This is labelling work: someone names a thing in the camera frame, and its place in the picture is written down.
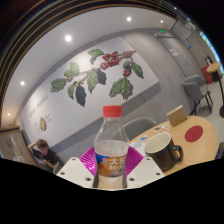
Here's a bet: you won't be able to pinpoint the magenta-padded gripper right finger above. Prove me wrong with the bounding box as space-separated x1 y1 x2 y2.
123 145 167 190

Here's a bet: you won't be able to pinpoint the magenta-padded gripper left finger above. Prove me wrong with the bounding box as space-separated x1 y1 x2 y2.
55 146 100 190

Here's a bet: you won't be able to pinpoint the clear red-capped water bottle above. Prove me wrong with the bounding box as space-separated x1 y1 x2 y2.
93 105 130 191

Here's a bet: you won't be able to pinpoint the black mug white inside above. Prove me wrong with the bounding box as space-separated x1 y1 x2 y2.
143 131 184 173

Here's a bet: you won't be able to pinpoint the person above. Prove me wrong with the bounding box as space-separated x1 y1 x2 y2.
27 139 64 171

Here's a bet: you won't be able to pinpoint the flat round red coaster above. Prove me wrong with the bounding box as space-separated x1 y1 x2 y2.
184 124 205 143

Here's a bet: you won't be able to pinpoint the small wooden box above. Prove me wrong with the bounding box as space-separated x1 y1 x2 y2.
166 104 188 128

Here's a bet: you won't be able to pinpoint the wooden framed glass partition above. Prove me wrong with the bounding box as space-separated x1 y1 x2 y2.
0 125 36 167

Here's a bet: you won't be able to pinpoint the grey door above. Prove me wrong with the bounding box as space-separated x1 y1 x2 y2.
154 33 201 79

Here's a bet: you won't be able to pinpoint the red extinguisher box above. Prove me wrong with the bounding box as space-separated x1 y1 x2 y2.
202 65 214 84

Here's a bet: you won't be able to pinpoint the round wooden side table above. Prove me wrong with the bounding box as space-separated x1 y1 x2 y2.
206 61 224 118

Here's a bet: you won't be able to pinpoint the round recessed ceiling lights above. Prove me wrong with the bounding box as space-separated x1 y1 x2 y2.
6 15 166 118

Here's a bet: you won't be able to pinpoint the coffee plant wall mural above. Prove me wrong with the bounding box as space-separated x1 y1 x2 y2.
20 35 160 148

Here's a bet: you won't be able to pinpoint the white wall notice board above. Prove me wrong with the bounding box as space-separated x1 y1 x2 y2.
171 21 193 42

